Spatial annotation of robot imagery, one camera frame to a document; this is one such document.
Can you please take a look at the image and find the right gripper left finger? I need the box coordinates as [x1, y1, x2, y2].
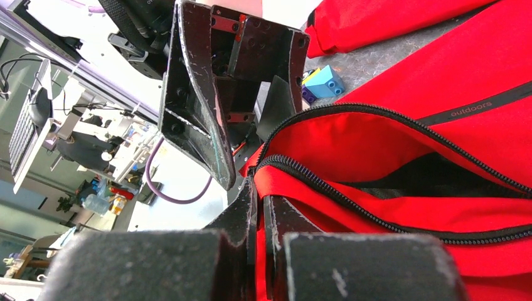
[39, 177, 258, 300]

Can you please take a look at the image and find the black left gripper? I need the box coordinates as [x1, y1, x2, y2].
[158, 1, 309, 190]

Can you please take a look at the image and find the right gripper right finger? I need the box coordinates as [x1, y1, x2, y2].
[263, 196, 468, 300]

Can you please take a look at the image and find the red hooded jacket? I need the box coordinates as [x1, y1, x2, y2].
[245, 1, 531, 300]

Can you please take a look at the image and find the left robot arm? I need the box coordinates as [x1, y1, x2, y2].
[101, 1, 310, 189]

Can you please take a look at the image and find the green yellow toy block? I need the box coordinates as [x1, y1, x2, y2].
[302, 68, 321, 85]

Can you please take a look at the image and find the blue toy brick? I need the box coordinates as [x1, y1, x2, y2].
[304, 65, 346, 98]

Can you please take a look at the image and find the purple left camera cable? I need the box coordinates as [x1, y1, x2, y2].
[145, 137, 213, 205]

